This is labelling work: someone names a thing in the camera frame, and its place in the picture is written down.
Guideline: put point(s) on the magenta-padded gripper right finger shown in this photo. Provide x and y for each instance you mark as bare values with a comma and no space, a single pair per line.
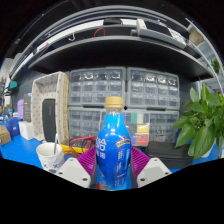
153,170

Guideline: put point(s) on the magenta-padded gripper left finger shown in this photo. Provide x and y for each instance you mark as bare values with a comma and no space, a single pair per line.
75,171

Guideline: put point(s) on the blue drink bottle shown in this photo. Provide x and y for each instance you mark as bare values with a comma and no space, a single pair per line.
113,150

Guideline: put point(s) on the black zip case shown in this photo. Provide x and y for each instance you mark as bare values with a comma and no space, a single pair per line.
170,155

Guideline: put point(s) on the white mug with face print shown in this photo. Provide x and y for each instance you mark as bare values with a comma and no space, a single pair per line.
50,161

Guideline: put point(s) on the thin metal straw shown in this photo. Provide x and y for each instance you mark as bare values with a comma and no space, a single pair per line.
55,143

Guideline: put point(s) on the clear compartment organizer box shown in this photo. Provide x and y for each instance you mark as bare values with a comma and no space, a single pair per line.
141,130

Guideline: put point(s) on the black oblong speaker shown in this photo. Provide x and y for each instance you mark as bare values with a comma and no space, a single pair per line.
49,120

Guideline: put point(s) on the green potted plant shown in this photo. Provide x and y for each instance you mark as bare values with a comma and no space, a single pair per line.
200,130

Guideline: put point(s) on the small white box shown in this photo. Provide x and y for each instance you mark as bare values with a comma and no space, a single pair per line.
26,130

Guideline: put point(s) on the beige perforated plastic tray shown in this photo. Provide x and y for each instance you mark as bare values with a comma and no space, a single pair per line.
61,100

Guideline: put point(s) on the blue box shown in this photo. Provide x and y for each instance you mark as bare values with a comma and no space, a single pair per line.
12,127

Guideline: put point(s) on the brown cardboard box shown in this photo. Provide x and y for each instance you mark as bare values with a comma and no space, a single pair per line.
4,135

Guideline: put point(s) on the dark grey box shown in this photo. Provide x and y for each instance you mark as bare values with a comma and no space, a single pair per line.
27,106

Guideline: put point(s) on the purple container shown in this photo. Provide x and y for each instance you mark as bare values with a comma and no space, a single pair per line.
20,109

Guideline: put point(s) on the white metal shelf unit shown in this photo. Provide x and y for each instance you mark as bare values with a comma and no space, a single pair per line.
208,50

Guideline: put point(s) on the dark wall shelf unit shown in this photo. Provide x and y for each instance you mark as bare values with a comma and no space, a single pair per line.
116,53

